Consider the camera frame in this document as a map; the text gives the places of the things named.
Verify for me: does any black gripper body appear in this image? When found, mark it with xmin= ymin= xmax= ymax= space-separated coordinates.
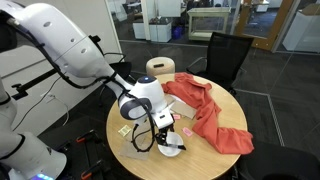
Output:
xmin=155 ymin=128 xmax=168 ymax=146

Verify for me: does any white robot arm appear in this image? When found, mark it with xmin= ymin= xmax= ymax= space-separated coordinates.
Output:
xmin=0 ymin=0 xmax=174 ymax=180

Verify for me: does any white bowl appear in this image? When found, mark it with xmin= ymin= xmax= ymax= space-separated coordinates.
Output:
xmin=158 ymin=132 xmax=185 ymax=157

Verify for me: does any brown paper napkin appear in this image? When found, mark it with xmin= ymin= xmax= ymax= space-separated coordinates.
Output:
xmin=119 ymin=132 xmax=149 ymax=160

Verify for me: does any pink sachet packet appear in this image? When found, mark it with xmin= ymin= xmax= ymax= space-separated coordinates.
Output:
xmin=182 ymin=127 xmax=193 ymax=137
xmin=173 ymin=114 xmax=181 ymax=120

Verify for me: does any yellow sachet packet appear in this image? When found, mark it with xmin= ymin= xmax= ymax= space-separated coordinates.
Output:
xmin=118 ymin=125 xmax=131 ymax=137

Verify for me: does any orange-red cloth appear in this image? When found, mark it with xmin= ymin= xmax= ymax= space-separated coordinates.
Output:
xmin=162 ymin=73 xmax=254 ymax=155

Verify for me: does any beige round stool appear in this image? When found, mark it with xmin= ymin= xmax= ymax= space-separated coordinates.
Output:
xmin=146 ymin=57 xmax=175 ymax=76

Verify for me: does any white cabinet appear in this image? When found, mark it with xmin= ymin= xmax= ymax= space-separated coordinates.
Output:
xmin=133 ymin=19 xmax=171 ymax=43

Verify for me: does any black office chair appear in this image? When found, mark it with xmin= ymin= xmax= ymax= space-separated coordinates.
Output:
xmin=186 ymin=32 xmax=253 ymax=96
xmin=238 ymin=141 xmax=320 ymax=180

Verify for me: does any black near office chair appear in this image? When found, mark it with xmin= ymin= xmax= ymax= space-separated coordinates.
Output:
xmin=238 ymin=141 xmax=320 ymax=180

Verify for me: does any beige cart table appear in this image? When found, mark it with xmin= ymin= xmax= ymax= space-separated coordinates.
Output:
xmin=187 ymin=7 xmax=231 ymax=41

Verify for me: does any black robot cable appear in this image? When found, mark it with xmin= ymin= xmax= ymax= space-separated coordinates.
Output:
xmin=6 ymin=18 xmax=158 ymax=153

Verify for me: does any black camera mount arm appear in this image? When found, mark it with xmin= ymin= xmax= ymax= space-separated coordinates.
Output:
xmin=12 ymin=69 xmax=56 ymax=100

